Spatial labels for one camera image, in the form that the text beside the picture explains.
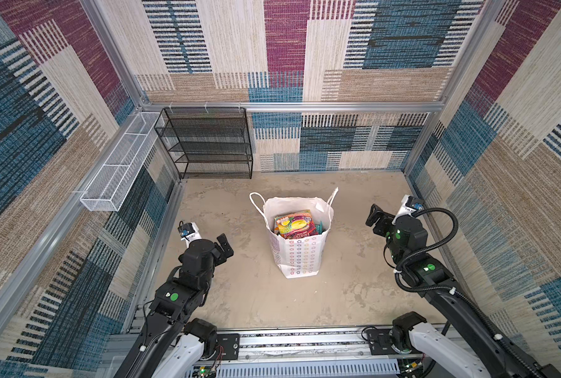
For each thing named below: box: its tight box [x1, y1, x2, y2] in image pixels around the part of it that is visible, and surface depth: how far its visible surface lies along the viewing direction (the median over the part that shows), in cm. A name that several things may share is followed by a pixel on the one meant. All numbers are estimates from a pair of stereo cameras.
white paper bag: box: [249, 186, 339, 279], surface depth 81 cm
